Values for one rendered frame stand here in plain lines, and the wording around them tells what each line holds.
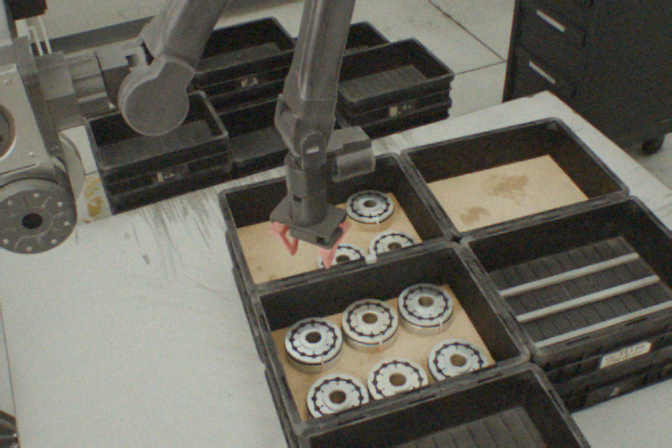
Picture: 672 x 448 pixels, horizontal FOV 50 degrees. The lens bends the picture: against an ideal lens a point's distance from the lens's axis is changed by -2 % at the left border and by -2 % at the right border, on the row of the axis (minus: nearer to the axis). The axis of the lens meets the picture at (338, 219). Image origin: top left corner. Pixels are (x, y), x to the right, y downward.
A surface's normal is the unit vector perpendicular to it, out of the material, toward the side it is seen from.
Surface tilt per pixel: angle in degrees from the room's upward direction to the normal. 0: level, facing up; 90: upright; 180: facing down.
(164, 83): 90
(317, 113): 89
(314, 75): 84
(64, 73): 34
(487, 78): 0
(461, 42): 0
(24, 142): 90
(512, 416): 0
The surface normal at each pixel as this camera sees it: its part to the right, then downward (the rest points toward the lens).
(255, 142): -0.03, -0.75
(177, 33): 0.47, 0.43
